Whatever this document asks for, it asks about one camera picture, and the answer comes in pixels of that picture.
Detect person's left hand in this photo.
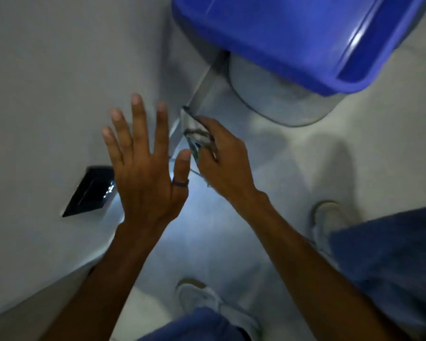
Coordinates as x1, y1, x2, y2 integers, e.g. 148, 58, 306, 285
102, 93, 193, 233

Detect person's right hand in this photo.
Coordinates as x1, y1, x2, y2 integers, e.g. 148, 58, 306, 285
197, 116, 270, 214

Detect striped white cleaning cloth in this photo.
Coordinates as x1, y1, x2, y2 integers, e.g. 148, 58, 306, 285
180, 105, 219, 188

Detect person's left forearm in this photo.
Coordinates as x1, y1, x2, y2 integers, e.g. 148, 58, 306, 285
39, 223, 166, 341

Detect person's right forearm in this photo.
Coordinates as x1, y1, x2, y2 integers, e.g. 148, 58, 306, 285
234, 192, 411, 341

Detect person's right white sneaker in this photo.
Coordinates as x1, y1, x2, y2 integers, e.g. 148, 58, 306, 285
310, 200, 353, 265

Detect person's blue jeans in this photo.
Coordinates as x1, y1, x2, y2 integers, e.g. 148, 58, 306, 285
137, 205, 426, 341

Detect round grey stool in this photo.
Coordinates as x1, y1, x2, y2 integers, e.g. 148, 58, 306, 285
228, 52, 346, 128

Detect blue plastic tub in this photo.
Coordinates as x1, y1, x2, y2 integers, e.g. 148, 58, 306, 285
170, 0, 426, 98

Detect black wall socket plate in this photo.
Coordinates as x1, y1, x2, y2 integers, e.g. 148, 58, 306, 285
62, 165, 116, 218

